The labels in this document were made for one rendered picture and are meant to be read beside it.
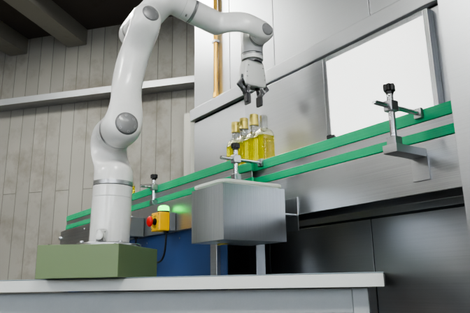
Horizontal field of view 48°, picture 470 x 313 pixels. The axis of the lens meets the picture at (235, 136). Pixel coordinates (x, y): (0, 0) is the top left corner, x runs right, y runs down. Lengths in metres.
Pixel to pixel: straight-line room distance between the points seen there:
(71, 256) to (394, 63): 1.09
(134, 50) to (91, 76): 3.48
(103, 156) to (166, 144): 2.97
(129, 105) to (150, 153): 3.06
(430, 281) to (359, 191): 0.32
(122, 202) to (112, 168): 0.11
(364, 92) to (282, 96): 0.41
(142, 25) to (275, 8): 0.70
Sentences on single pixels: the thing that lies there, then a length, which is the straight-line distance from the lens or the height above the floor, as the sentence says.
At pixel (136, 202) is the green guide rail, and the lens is 2.45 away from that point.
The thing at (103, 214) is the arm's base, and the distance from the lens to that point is 1.64.
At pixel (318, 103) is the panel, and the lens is 1.90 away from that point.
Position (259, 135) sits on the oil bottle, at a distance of 1.88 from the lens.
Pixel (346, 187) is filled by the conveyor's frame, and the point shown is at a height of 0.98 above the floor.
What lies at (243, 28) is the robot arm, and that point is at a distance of 1.97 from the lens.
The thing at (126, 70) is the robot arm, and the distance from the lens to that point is 1.77.
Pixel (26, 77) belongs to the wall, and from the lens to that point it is 5.68.
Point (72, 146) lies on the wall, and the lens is 5.14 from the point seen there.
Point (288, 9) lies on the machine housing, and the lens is 2.21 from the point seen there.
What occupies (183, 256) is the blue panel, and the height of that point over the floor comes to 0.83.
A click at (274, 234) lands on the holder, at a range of 1.56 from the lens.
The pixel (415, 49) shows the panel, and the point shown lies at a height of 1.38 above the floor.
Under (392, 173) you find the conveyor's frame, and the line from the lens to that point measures 1.40.
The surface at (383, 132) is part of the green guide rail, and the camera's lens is 1.46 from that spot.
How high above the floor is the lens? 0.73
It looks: 15 degrees up
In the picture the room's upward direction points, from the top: 1 degrees counter-clockwise
